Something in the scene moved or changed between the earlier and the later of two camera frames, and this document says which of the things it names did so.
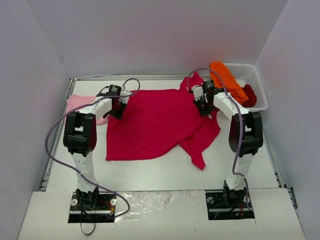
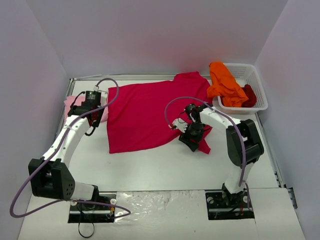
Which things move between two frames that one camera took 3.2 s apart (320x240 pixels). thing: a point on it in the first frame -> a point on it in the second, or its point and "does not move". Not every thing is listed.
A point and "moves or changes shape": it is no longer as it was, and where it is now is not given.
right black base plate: x=218 y=209 does not move
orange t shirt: x=224 y=78 does not move
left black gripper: x=117 y=112 -> x=96 y=119
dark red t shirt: x=252 y=95 does not move
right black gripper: x=204 y=110 -> x=189 y=140
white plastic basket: x=247 y=74 does not move
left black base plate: x=95 y=206 does not move
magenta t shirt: x=153 y=122 moves or changes shape
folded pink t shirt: x=73 y=100 does not move
